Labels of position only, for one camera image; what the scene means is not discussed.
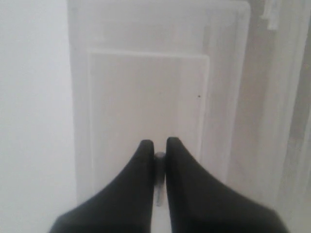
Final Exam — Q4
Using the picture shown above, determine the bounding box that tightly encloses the clear drawer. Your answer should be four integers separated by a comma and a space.
69, 0, 251, 233

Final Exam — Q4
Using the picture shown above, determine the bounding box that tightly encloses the white plastic drawer cabinet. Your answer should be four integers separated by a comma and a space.
67, 0, 311, 233

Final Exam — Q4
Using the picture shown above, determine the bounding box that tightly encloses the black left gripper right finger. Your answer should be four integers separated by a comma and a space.
166, 137, 288, 233

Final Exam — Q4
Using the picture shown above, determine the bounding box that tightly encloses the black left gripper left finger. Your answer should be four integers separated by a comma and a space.
50, 140, 154, 233

